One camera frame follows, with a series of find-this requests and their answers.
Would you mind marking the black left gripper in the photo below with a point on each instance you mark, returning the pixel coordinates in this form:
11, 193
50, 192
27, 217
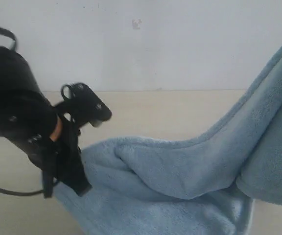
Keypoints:
58, 157

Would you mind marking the light blue terry towel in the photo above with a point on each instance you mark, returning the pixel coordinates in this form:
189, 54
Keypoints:
203, 186

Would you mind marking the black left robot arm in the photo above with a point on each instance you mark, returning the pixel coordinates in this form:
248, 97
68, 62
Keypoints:
31, 123

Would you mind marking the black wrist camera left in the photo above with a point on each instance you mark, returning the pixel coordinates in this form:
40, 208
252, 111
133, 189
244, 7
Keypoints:
83, 105

